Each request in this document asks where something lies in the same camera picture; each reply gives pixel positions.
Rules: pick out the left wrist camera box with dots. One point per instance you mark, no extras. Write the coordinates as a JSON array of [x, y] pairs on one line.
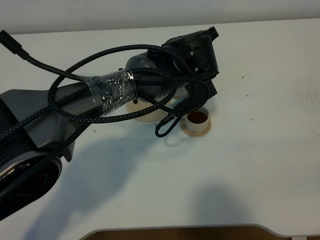
[[175, 102]]

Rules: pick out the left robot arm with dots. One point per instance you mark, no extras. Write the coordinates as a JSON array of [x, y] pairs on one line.
[[39, 127]]

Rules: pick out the teapot saucer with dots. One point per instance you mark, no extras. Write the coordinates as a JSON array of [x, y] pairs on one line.
[[154, 116]]

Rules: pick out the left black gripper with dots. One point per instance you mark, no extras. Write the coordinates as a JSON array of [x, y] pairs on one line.
[[197, 51]]

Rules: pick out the near brown teacup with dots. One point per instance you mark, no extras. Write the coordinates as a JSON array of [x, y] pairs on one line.
[[196, 121]]

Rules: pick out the near cup saucer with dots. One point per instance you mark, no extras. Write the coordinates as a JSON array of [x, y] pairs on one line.
[[195, 134]]

